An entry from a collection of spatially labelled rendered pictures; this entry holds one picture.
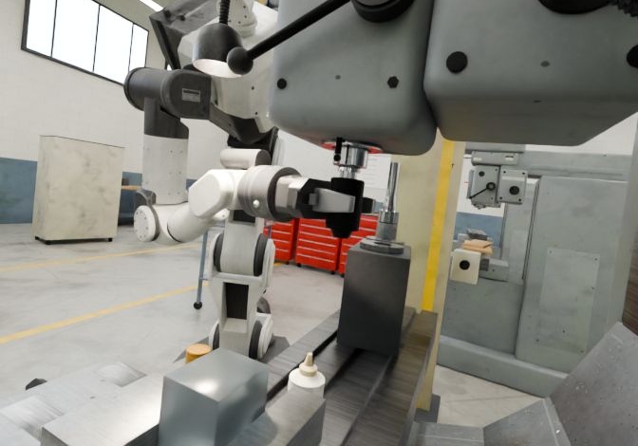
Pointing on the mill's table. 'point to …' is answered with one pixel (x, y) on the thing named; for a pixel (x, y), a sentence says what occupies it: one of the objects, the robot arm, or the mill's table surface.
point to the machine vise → (294, 399)
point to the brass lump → (196, 352)
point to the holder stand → (374, 295)
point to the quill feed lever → (393, 4)
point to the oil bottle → (308, 378)
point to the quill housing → (352, 67)
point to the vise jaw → (114, 417)
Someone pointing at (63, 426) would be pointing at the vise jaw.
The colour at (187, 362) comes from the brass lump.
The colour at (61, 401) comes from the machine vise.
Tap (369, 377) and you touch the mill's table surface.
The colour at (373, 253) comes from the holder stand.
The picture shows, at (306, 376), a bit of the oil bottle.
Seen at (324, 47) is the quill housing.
